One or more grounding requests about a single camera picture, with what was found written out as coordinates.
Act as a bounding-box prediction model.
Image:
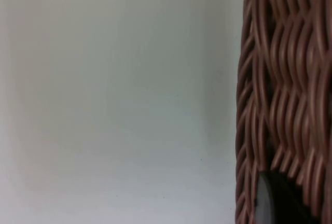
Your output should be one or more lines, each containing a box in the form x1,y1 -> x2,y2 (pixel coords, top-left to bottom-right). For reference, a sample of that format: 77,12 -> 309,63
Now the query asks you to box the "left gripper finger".
255,170 -> 320,224

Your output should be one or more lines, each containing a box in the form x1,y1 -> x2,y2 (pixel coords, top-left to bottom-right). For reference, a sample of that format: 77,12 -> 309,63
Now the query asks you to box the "dark brown wicker basket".
234,0 -> 332,224

